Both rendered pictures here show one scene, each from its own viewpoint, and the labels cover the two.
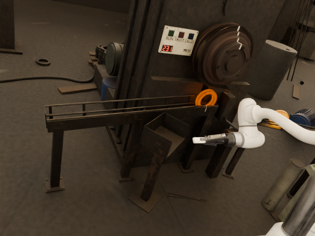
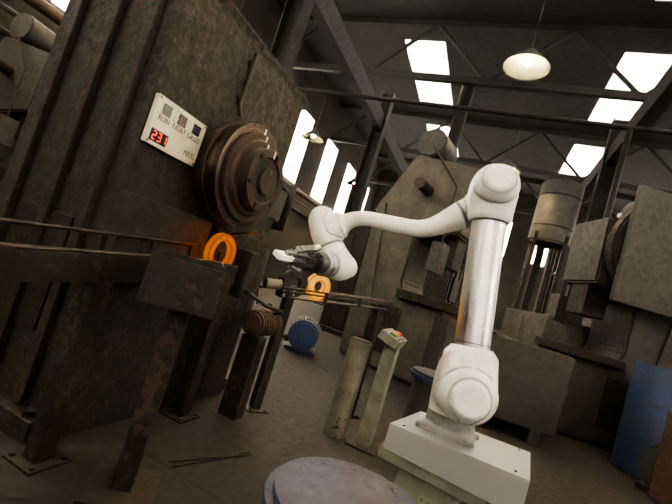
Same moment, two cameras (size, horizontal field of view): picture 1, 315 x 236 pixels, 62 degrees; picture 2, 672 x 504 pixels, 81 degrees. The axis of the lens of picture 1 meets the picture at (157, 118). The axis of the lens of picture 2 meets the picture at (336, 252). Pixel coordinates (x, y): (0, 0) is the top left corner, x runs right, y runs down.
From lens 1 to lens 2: 88 cm
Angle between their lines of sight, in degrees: 49
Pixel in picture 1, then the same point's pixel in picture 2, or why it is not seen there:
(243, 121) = (327, 234)
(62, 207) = not seen: outside the picture
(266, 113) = (358, 215)
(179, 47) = (177, 144)
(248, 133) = (340, 250)
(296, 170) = (365, 349)
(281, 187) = (351, 386)
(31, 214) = not seen: outside the picture
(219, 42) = (246, 142)
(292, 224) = (476, 326)
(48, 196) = not seen: outside the picture
